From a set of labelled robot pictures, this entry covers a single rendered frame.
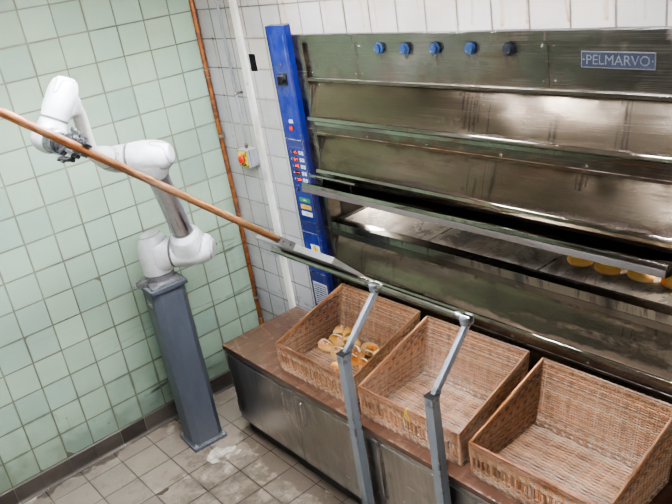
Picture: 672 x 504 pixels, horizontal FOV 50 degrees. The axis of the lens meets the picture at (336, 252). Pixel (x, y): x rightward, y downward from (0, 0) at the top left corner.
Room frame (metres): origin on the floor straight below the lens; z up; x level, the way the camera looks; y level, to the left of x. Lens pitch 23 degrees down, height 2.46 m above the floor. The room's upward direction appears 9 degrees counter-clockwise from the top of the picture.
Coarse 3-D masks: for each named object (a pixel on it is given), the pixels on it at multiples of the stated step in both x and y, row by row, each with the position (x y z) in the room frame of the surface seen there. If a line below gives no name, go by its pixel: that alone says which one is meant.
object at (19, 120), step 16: (0, 112) 2.29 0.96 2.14; (32, 128) 2.34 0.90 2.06; (64, 144) 2.39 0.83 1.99; (80, 144) 2.42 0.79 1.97; (96, 160) 2.45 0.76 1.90; (112, 160) 2.47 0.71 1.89; (144, 176) 2.53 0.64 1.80; (176, 192) 2.59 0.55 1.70; (208, 208) 2.66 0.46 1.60; (240, 224) 2.74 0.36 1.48; (272, 240) 2.83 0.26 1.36
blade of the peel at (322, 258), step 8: (264, 240) 3.04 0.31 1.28; (280, 248) 3.14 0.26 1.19; (288, 248) 2.90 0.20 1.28; (296, 248) 2.86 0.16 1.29; (304, 248) 2.82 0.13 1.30; (304, 256) 2.97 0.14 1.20; (312, 256) 2.76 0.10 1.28; (320, 256) 2.73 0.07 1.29; (328, 256) 2.70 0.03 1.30; (328, 264) 2.81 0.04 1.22; (336, 264) 2.67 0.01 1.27; (344, 264) 2.70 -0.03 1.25; (352, 272) 2.72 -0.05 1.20
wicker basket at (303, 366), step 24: (336, 288) 3.33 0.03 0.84; (312, 312) 3.22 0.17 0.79; (336, 312) 3.32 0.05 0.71; (360, 312) 3.22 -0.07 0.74; (384, 312) 3.10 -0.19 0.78; (408, 312) 2.98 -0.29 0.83; (312, 336) 3.21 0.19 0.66; (360, 336) 3.20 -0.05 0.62; (384, 336) 3.07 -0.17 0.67; (288, 360) 3.02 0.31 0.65; (312, 360) 2.86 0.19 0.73; (336, 360) 3.06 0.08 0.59; (312, 384) 2.88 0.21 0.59; (336, 384) 2.74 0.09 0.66
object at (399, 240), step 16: (336, 224) 3.39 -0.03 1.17; (352, 224) 3.32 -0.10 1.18; (384, 240) 3.11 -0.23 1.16; (400, 240) 3.03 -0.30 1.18; (416, 240) 2.99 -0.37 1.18; (432, 256) 2.87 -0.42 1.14; (448, 256) 2.80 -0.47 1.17; (464, 256) 2.74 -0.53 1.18; (480, 256) 2.72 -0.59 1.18; (496, 272) 2.60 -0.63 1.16; (512, 272) 2.53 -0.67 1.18; (528, 272) 2.50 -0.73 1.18; (544, 272) 2.48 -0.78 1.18; (544, 288) 2.42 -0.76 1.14; (560, 288) 2.36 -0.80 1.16; (576, 288) 2.31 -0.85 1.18; (592, 288) 2.29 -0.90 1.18; (608, 304) 2.21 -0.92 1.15; (624, 304) 2.16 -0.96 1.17; (640, 304) 2.13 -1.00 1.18; (656, 304) 2.11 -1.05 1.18; (656, 320) 2.07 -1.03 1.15
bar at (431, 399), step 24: (312, 264) 2.95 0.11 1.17; (384, 288) 2.59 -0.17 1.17; (456, 312) 2.29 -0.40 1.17; (456, 336) 2.24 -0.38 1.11; (432, 408) 2.10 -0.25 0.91; (360, 432) 2.50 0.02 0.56; (432, 432) 2.11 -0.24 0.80; (360, 456) 2.49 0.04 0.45; (432, 456) 2.13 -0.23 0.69; (360, 480) 2.50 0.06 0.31
